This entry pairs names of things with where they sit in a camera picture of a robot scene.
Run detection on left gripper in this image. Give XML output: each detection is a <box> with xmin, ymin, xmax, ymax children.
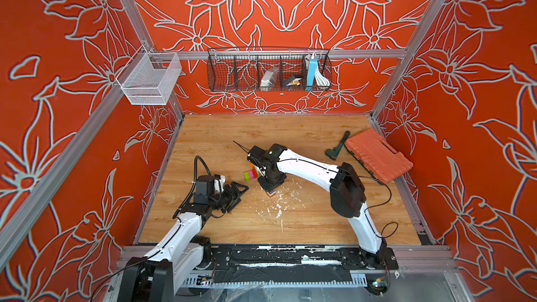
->
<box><xmin>207</xmin><ymin>182</ymin><xmax>248</xmax><ymax>213</ymax></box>

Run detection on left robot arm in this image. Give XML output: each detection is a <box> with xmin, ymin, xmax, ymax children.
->
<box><xmin>117</xmin><ymin>175</ymin><xmax>249</xmax><ymax>301</ymax></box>

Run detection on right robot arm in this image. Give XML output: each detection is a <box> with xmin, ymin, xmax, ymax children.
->
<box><xmin>248</xmin><ymin>144</ymin><xmax>387</xmax><ymax>267</ymax></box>

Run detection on dark green clamp tool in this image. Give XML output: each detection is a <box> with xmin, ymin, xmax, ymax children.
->
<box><xmin>324</xmin><ymin>131</ymin><xmax>350</xmax><ymax>161</ymax></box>

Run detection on black small box in basket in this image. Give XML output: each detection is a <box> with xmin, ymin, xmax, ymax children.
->
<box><xmin>282</xmin><ymin>75</ymin><xmax>303</xmax><ymax>88</ymax></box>

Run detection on plastic bag in basket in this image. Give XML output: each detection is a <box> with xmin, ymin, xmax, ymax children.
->
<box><xmin>260</xmin><ymin>68</ymin><xmax>279</xmax><ymax>92</ymax></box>

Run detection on red plastic tool case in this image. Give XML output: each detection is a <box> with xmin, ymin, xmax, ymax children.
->
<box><xmin>345</xmin><ymin>129</ymin><xmax>413</xmax><ymax>183</ymax></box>

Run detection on clear plastic bin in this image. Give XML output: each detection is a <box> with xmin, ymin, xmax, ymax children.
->
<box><xmin>118</xmin><ymin>53</ymin><xmax>182</xmax><ymax>106</ymax></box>

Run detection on left black corrugated cable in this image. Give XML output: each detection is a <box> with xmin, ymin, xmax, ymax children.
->
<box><xmin>192</xmin><ymin>155</ymin><xmax>212</xmax><ymax>183</ymax></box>

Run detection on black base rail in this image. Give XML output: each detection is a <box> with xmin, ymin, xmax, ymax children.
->
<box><xmin>209</xmin><ymin>244</ymin><xmax>399</xmax><ymax>287</ymax></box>

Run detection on black wire basket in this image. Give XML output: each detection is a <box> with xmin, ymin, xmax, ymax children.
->
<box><xmin>207</xmin><ymin>47</ymin><xmax>333</xmax><ymax>92</ymax></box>

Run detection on white cables in basket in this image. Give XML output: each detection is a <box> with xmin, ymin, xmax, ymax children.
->
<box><xmin>314</xmin><ymin>62</ymin><xmax>331</xmax><ymax>91</ymax></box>

